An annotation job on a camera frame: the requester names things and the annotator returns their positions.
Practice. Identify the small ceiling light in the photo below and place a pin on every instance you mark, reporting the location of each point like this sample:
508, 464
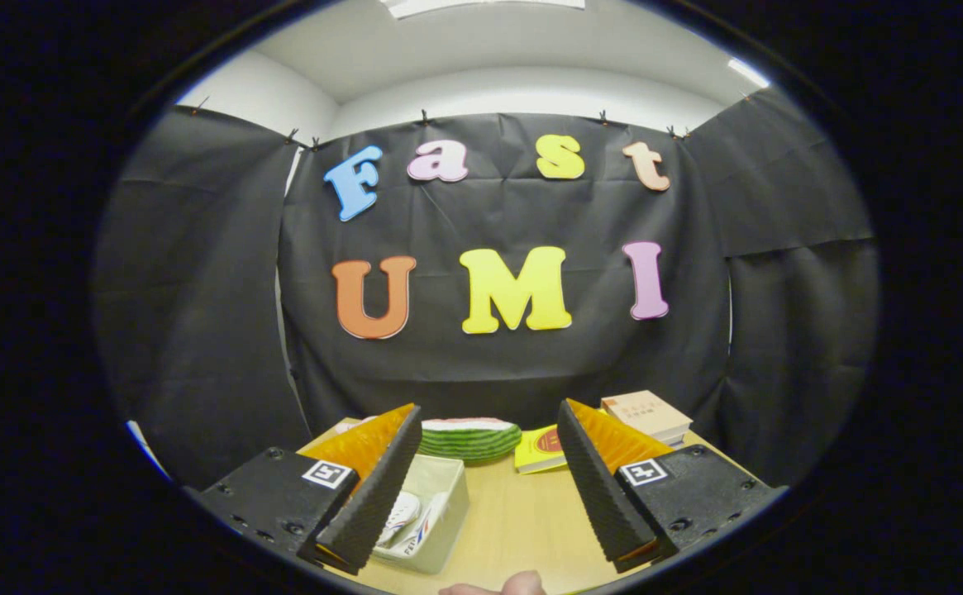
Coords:
748, 73

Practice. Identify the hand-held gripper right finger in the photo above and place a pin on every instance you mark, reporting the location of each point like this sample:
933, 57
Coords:
597, 487

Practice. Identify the white perforated shoe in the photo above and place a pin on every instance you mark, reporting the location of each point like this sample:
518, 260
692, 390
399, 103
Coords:
425, 529
400, 511

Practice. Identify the beige fabric storage box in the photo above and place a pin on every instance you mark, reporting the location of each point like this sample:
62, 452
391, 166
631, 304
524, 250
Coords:
448, 512

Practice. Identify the tan book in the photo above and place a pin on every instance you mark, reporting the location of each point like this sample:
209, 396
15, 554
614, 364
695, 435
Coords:
642, 411

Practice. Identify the long ceiling light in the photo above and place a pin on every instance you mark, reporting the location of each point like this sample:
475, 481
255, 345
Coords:
481, 7

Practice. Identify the grey book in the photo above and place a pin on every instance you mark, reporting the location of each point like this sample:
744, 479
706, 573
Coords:
678, 436

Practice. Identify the yellow book with red circle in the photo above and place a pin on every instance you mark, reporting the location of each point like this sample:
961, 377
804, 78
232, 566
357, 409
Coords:
539, 450

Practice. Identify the watermelon slice toy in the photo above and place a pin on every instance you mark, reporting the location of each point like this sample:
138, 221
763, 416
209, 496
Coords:
469, 440

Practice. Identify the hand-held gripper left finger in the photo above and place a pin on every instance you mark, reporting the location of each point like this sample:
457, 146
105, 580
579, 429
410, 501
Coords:
378, 487

